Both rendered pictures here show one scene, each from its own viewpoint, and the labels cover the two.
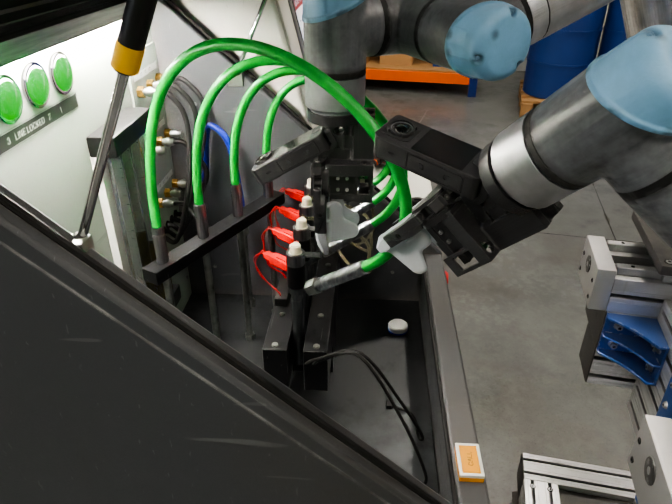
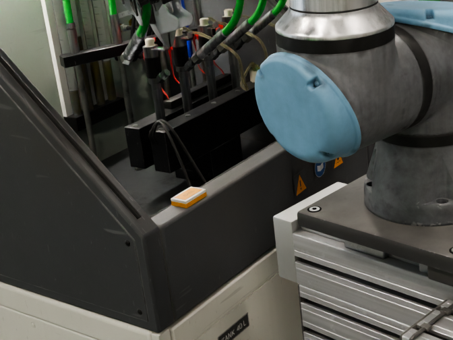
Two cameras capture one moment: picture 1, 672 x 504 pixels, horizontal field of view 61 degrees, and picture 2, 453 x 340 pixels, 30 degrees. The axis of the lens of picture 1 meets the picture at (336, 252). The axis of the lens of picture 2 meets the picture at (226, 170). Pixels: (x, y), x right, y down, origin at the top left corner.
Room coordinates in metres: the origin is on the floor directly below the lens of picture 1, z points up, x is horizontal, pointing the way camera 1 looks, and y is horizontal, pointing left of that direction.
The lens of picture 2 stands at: (-0.45, -0.91, 1.45)
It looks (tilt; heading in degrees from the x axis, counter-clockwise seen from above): 21 degrees down; 36
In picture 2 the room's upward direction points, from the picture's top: 7 degrees counter-clockwise
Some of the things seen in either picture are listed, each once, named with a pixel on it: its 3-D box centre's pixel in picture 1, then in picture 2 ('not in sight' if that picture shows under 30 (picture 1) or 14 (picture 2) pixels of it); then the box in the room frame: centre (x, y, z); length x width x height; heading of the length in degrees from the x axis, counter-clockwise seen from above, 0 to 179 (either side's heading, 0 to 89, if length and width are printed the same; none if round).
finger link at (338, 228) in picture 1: (337, 230); (167, 23); (0.70, 0.00, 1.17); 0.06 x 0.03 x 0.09; 87
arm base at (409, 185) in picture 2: not in sight; (429, 158); (0.42, -0.57, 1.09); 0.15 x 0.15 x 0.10
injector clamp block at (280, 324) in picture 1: (307, 321); (205, 137); (0.84, 0.05, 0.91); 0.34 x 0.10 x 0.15; 176
